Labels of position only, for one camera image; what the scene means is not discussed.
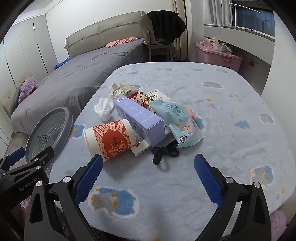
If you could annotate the pink cloth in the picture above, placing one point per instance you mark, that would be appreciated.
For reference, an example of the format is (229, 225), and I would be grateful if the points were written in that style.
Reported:
(120, 42)

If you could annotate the beige curtain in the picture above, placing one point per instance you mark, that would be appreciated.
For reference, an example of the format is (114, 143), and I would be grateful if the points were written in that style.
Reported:
(181, 46)

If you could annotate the pink storage box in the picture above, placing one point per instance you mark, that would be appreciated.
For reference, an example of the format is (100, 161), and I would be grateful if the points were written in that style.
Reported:
(217, 58)

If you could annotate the light blue printed blanket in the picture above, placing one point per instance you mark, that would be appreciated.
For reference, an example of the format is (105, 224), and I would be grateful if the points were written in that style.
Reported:
(161, 208)

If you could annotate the pink packet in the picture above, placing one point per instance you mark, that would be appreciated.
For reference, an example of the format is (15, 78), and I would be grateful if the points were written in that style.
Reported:
(189, 112)

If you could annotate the light blue printed packet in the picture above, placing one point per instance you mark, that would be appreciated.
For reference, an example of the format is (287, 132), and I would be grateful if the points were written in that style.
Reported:
(182, 125)

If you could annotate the pile of clothes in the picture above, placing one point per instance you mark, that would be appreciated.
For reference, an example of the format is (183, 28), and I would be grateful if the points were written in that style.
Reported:
(215, 42)

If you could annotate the grey bed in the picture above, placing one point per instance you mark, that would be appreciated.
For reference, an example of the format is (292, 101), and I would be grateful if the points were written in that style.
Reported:
(69, 81)

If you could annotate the purple knitted cloth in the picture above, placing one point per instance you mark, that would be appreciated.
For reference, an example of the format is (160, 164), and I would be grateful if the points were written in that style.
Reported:
(27, 89)

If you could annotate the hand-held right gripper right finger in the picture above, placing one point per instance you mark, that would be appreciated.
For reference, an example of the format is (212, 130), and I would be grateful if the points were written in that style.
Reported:
(208, 178)

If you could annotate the blue cloth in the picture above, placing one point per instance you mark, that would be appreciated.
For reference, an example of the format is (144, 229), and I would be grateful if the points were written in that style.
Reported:
(60, 64)

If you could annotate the white window ledge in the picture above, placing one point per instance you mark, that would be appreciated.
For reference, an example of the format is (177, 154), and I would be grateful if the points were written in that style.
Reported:
(242, 34)

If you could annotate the white and green medicine box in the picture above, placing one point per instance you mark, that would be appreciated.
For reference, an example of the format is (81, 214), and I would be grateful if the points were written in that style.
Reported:
(158, 95)

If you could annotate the beige chair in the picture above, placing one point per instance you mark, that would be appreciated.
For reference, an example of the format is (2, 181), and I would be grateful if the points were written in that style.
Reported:
(144, 25)

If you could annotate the purple cardboard box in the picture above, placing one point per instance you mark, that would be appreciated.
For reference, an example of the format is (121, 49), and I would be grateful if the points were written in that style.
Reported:
(136, 113)

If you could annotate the crumpled beige paper wrapper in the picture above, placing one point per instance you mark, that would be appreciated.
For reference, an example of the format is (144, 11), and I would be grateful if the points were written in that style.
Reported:
(120, 89)

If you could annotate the beige bed headboard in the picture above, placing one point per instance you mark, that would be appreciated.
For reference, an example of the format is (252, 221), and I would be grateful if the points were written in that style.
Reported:
(92, 34)

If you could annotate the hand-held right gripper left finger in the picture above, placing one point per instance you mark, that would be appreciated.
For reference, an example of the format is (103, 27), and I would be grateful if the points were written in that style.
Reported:
(89, 178)

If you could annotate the red and white paper cup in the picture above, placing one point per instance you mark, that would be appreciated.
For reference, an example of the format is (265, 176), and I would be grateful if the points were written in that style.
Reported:
(111, 139)

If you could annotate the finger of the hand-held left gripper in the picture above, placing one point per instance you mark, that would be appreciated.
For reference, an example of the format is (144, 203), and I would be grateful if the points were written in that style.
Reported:
(16, 154)
(44, 154)

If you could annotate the pink fuzzy clothing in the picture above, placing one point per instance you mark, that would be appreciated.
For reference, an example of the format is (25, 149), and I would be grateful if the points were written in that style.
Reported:
(277, 223)

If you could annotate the window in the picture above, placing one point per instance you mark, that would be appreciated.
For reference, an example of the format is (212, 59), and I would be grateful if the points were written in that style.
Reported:
(254, 18)

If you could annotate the black jacket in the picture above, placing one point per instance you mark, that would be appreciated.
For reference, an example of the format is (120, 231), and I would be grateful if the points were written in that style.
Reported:
(164, 25)

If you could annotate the beige cushion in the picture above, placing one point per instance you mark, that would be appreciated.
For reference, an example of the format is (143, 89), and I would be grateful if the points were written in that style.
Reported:
(5, 102)

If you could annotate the white sheer curtain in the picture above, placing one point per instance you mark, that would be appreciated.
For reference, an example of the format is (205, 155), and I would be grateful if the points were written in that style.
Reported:
(217, 11)

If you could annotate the wall socket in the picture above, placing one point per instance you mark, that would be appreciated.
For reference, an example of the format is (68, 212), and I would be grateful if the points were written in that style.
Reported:
(251, 63)

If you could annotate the white wardrobe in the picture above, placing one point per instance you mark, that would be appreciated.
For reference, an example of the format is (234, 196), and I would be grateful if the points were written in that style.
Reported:
(23, 51)

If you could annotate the beige and red snack packet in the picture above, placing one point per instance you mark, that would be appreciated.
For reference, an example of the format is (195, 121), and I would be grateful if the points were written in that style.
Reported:
(143, 100)

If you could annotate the grey perforated waste basket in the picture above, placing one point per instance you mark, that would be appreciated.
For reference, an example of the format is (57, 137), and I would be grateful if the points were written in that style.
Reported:
(49, 132)

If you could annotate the white rolled sock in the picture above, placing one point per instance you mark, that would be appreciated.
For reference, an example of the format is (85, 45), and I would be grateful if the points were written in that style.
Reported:
(104, 110)

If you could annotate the small white box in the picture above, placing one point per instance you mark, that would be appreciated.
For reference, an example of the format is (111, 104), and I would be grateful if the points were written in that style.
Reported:
(140, 149)

